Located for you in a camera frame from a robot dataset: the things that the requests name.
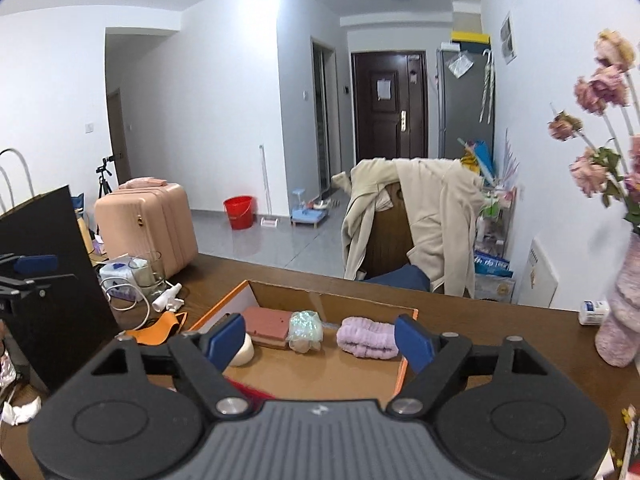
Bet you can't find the pink layered sponge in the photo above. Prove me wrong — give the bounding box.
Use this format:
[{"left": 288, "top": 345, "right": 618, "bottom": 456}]
[{"left": 242, "top": 307, "right": 292, "bottom": 349}]

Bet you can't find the lilac fluffy towel roll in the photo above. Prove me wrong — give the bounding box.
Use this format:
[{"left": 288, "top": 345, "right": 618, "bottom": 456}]
[{"left": 336, "top": 316, "right": 398, "bottom": 360}]

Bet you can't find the black paper shopping bag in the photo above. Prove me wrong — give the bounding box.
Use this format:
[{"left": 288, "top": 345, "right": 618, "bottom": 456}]
[{"left": 0, "top": 148, "right": 122, "bottom": 394}]

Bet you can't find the white spray bottle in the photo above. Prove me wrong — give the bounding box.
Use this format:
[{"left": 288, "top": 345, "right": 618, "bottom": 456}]
[{"left": 151, "top": 282, "right": 184, "bottom": 313}]

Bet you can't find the clear plastic container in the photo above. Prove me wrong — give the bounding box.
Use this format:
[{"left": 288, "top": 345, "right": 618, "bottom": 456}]
[{"left": 98, "top": 252, "right": 166, "bottom": 302}]

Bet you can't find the red cardboard box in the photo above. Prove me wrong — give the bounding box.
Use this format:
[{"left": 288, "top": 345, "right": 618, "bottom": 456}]
[{"left": 191, "top": 281, "right": 419, "bottom": 405}]

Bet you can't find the crumpled white paper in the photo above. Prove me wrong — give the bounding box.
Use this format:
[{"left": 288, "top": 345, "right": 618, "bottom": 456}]
[{"left": 1, "top": 382, "right": 42, "bottom": 427}]

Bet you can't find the wooden chair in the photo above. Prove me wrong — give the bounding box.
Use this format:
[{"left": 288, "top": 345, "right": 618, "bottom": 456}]
[{"left": 360, "top": 182, "right": 444, "bottom": 294}]

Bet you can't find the pink hard suitcase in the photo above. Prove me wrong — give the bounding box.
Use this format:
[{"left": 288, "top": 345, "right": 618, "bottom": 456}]
[{"left": 94, "top": 183, "right": 198, "bottom": 278}]

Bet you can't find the red plastic bucket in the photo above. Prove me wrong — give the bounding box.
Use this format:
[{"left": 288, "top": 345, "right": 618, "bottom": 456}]
[{"left": 224, "top": 195, "right": 254, "bottom": 231}]

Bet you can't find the beige coat on chair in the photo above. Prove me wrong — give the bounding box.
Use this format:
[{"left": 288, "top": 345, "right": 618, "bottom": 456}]
[{"left": 332, "top": 158, "right": 486, "bottom": 298}]

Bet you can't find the white medicine box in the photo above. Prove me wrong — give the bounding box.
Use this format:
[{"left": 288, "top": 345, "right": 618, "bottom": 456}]
[{"left": 578, "top": 300, "right": 610, "bottom": 326}]

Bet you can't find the small blue stool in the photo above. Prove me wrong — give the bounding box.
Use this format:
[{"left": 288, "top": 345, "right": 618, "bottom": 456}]
[{"left": 290, "top": 188, "right": 329, "bottom": 229}]

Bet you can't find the pink textured vase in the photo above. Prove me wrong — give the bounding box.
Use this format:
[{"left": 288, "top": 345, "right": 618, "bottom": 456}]
[{"left": 594, "top": 232, "right": 639, "bottom": 367}]

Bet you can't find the grey refrigerator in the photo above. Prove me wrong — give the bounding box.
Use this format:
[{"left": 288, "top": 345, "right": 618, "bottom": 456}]
[{"left": 436, "top": 44, "right": 495, "bottom": 159}]

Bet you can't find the dried pink rose bouquet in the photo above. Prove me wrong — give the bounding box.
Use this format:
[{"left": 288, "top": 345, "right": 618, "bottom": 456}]
[{"left": 548, "top": 28, "right": 639, "bottom": 233}]

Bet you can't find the dark brown entrance door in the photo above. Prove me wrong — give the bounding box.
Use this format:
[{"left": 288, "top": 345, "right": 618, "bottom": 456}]
[{"left": 352, "top": 51, "right": 428, "bottom": 162}]

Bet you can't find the yellow box on fridge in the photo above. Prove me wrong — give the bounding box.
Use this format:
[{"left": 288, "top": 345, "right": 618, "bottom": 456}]
[{"left": 451, "top": 30, "right": 490, "bottom": 44}]

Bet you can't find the orange fabric strap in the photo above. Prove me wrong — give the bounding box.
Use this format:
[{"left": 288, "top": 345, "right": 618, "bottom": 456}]
[{"left": 124, "top": 310, "right": 189, "bottom": 347}]

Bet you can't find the black camera tripod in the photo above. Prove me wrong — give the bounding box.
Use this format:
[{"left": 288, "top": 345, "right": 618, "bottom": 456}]
[{"left": 96, "top": 155, "right": 114, "bottom": 198}]

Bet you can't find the white wall panel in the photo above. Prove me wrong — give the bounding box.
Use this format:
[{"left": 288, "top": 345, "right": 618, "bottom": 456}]
[{"left": 518, "top": 237, "right": 559, "bottom": 308}]

